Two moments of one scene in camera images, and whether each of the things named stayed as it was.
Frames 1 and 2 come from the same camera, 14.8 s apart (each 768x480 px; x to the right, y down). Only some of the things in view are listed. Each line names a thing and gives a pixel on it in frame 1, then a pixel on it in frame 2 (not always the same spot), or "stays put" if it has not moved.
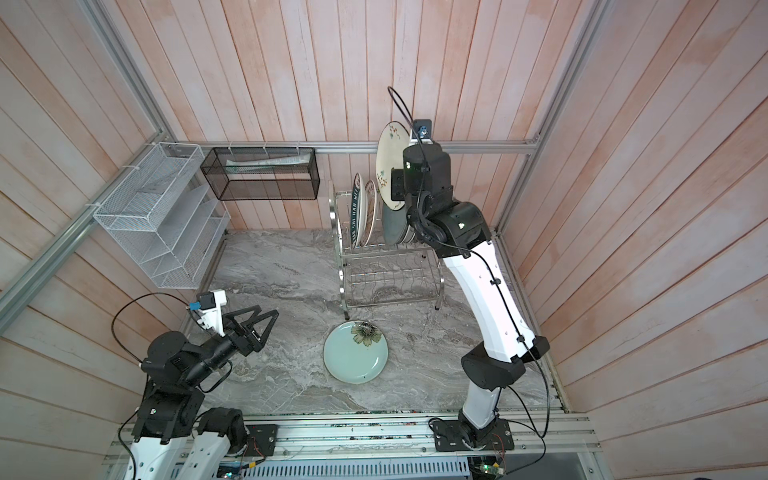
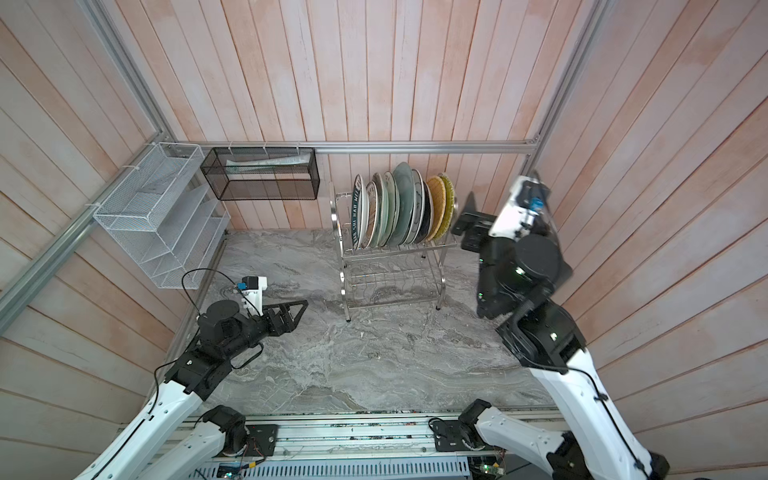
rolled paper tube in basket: (237, 165) stays put
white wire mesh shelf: (164, 216) stays put
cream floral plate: (392, 139) → (394, 201)
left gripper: (250, 343) → (284, 313)
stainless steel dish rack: (379, 274) stays put
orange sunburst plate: (370, 211) stays put
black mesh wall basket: (263, 173) stays put
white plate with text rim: (358, 210) stays put
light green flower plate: (355, 352) → (382, 229)
